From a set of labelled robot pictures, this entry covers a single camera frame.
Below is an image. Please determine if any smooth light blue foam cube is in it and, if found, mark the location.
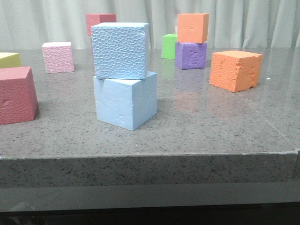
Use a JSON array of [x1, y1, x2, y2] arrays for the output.
[[93, 71, 158, 130]]

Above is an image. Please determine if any textured light blue foam cube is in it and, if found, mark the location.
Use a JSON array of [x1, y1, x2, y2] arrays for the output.
[[91, 22, 149, 79]]

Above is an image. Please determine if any orange foam cube on stack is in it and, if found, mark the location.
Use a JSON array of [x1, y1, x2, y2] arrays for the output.
[[177, 13, 209, 44]]

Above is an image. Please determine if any red foam cube on stack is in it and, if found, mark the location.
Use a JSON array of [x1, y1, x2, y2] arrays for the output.
[[85, 14, 116, 36]]

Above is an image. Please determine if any right purple foam cube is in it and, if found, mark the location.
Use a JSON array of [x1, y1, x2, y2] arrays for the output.
[[175, 42, 207, 69]]

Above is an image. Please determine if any green foam cube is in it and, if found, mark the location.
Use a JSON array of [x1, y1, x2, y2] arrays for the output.
[[161, 34, 177, 59]]

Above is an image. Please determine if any damaged orange foam cube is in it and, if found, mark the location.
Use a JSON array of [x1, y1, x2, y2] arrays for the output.
[[210, 50, 263, 92]]

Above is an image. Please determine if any pink foam cube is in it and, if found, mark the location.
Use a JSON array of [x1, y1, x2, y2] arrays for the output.
[[42, 42, 74, 73]]

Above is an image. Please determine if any large red foam cube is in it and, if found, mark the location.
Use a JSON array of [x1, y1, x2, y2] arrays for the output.
[[0, 67, 38, 125]]

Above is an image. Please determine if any yellow foam cube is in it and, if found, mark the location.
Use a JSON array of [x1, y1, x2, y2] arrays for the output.
[[0, 52, 22, 68]]

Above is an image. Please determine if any grey curtain backdrop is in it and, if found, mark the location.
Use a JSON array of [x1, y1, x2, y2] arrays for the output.
[[0, 0, 300, 50]]

